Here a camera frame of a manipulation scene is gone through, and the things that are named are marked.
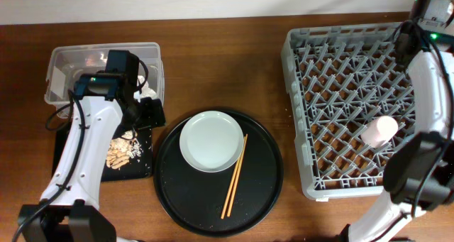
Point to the large white tissue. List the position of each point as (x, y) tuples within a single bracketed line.
[(145, 90)]

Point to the round black tray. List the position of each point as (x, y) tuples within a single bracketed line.
[(195, 199)]

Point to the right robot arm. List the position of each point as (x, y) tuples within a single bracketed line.
[(419, 176)]

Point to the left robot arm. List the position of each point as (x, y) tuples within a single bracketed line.
[(102, 107)]

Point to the clear plastic bin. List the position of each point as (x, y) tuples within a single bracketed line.
[(68, 63)]

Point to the food scraps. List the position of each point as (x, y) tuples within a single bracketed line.
[(122, 150)]

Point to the black rectangular tray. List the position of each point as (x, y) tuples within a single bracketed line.
[(133, 170)]

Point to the pink cup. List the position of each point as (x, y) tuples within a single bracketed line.
[(379, 131)]

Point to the grey dishwasher rack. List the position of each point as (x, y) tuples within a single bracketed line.
[(339, 79)]

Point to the grey plate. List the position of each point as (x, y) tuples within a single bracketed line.
[(211, 141)]

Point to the wooden chopstick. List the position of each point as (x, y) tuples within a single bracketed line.
[(236, 179), (225, 205)]

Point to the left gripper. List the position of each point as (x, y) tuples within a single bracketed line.
[(154, 113)]

